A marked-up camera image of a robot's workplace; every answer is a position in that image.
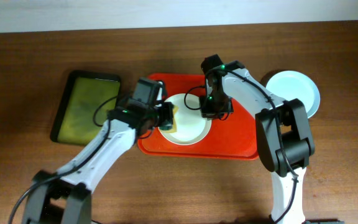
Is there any white plate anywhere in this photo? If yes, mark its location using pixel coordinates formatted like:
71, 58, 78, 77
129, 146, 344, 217
159, 93, 212, 146

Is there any black tray with soapy water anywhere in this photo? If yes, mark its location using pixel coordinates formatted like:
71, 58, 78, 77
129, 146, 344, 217
50, 70, 121, 146

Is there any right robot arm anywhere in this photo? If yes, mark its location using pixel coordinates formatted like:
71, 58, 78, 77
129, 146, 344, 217
200, 55, 315, 224

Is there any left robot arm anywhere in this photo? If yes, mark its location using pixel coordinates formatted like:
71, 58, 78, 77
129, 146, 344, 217
22, 78, 173, 224

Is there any yellow green sponge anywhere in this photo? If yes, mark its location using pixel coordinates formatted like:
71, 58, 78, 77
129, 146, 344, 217
160, 105, 178, 134

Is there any red plastic tray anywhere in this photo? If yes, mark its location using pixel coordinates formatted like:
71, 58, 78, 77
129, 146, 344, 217
137, 73, 259, 161

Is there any pale blue top plate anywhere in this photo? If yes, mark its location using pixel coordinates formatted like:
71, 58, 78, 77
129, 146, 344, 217
266, 70, 321, 118

